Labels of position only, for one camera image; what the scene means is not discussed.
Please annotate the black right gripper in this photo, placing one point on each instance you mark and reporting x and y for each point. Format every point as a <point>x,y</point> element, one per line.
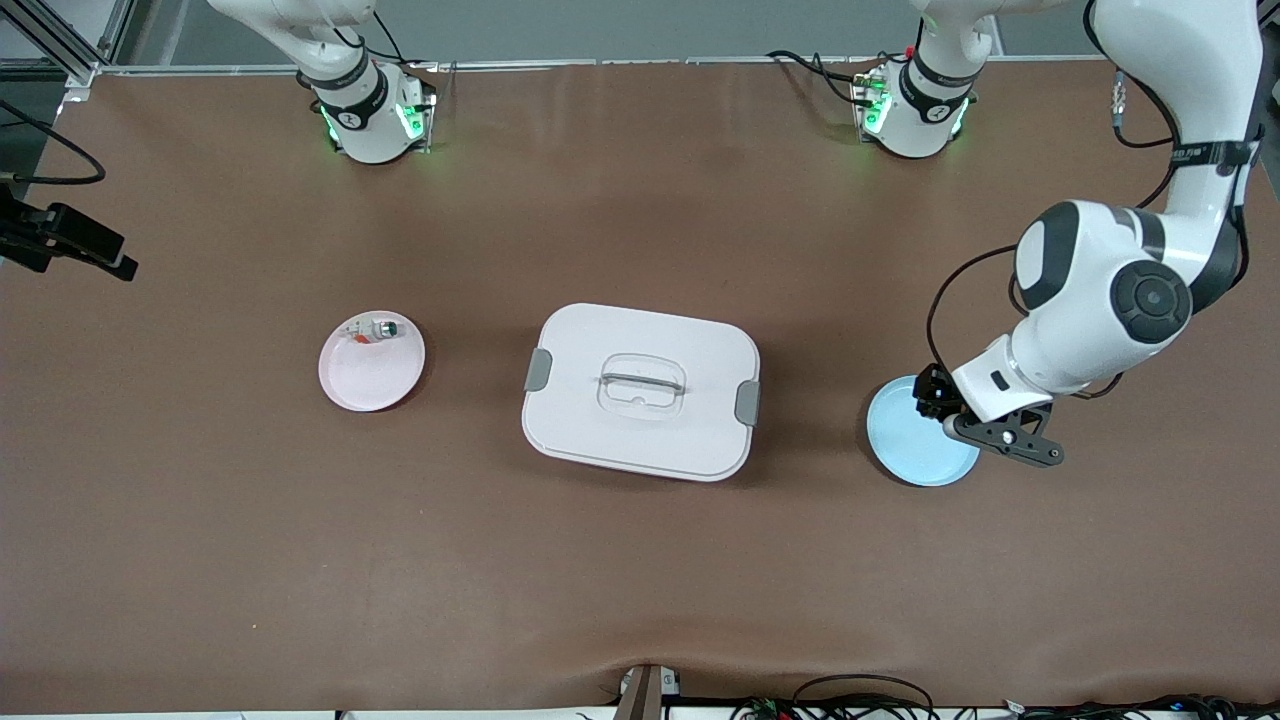
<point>62,236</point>

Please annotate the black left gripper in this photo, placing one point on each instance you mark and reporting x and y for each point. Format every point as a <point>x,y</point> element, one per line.
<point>934,390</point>

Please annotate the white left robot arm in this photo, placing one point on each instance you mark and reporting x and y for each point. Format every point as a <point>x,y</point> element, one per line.
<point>1100,290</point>

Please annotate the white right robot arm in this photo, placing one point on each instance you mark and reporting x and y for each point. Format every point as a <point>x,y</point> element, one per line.
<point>365,120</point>

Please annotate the light blue round plate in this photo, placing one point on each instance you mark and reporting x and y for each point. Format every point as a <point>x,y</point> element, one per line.
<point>915,450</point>

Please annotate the grey box latch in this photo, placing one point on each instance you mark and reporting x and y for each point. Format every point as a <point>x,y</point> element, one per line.
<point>538,370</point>
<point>748,402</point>

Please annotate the white lidded storage box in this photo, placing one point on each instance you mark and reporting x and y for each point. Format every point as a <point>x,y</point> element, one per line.
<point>640,440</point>

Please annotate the pink round plate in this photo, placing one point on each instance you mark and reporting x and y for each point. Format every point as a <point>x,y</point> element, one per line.
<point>370,385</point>

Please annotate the aluminium frame profile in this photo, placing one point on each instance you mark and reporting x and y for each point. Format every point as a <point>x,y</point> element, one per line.
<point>70,50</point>

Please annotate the white green push-button switch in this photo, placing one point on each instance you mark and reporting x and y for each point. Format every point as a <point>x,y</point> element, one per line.
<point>378,328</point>

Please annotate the brown grey mounting bracket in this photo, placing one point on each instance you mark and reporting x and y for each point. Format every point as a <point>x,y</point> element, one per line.
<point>645,695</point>

